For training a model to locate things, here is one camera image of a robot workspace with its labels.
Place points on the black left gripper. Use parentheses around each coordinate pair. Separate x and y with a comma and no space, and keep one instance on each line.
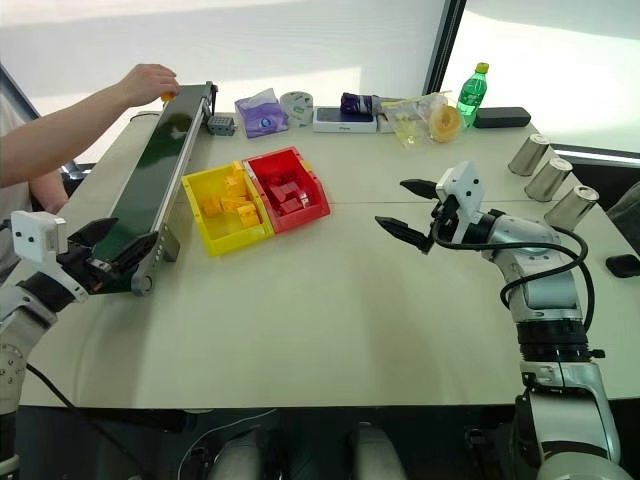
(82,265)

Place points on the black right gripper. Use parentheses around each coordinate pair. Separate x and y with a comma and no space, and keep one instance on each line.
(444,220)

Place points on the small yellow block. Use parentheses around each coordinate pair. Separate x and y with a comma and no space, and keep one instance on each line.
(169,96)

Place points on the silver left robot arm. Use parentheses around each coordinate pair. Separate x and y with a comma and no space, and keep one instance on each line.
(20,320)

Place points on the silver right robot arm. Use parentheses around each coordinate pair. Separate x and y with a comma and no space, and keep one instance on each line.
(550,292)

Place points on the person's bare forearm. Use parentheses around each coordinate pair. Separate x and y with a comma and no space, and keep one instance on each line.
(60,132)

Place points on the dark green conveyor belt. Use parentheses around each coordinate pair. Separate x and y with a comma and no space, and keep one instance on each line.
(150,165)

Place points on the person's bare hand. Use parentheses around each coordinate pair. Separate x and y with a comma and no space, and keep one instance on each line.
(147,82)

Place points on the clear plastic bag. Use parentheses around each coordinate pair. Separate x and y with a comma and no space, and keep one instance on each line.
(410,122)

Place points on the yellow tape roll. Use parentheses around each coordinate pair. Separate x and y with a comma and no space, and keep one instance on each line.
(446,124)

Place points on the yellow building block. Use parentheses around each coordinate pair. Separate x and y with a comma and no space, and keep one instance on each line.
(235,201)
(211,206)
(247,213)
(234,183)

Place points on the red plastic bin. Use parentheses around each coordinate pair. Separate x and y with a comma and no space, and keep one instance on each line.
(305,215)

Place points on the yellow plastic bin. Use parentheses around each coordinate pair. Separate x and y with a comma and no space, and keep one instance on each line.
(225,235)

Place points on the white phone box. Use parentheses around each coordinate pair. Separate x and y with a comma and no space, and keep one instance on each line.
(345,122)

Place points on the purple folded pouch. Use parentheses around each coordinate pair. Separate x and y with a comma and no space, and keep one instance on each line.
(357,103)

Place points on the red building block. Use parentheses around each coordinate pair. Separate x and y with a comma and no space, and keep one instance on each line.
(284,191)
(289,207)

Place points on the green plastic bottle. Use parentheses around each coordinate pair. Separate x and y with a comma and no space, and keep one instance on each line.
(471,97)

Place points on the metal cup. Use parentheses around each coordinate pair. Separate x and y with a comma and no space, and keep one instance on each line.
(547,180)
(570,209)
(529,156)

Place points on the long black case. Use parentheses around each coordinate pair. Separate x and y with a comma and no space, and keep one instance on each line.
(502,117)

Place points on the grey tape roll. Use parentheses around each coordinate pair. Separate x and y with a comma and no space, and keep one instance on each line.
(297,109)

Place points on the small grey block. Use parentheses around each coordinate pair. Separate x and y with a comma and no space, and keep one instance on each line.
(221,126)

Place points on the purple tissue packet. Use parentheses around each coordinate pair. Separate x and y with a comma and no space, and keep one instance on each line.
(260,115)

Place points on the dark grey bag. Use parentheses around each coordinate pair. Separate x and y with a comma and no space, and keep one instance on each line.
(627,210)

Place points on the small flat black object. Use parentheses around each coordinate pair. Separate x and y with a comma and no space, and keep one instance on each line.
(624,266)

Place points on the dark rounded grey shape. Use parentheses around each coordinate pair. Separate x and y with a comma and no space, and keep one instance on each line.
(377,452)
(245,455)

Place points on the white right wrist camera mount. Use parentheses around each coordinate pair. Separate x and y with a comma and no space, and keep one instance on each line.
(462,187)

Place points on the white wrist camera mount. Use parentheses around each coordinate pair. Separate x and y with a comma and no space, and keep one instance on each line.
(31,235)
(462,187)

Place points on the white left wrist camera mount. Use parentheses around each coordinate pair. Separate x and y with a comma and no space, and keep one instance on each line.
(31,235)

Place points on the dark window frame post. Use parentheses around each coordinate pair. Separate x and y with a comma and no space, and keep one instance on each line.
(444,45)

